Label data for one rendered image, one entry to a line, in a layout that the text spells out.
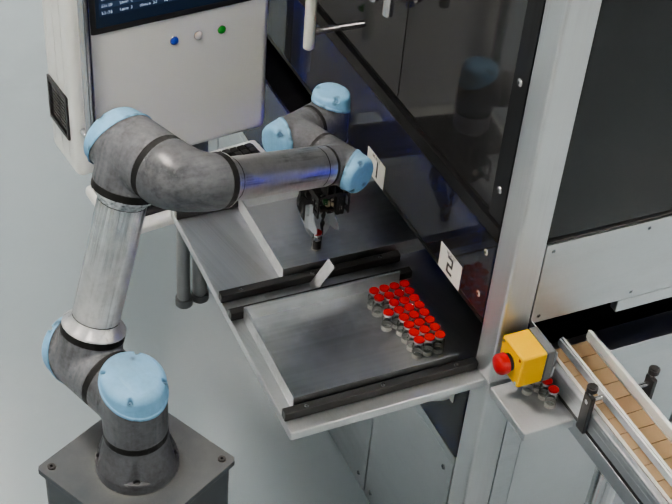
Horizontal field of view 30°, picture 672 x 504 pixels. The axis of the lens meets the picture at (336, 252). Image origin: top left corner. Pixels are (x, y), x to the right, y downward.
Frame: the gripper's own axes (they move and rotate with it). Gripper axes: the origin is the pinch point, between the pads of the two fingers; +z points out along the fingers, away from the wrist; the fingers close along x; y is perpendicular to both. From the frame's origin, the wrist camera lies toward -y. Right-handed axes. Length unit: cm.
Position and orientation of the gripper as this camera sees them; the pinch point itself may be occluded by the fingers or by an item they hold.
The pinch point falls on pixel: (316, 228)
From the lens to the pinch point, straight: 263.2
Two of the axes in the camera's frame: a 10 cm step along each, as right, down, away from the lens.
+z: -0.7, 7.7, 6.3
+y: 4.0, 6.0, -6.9
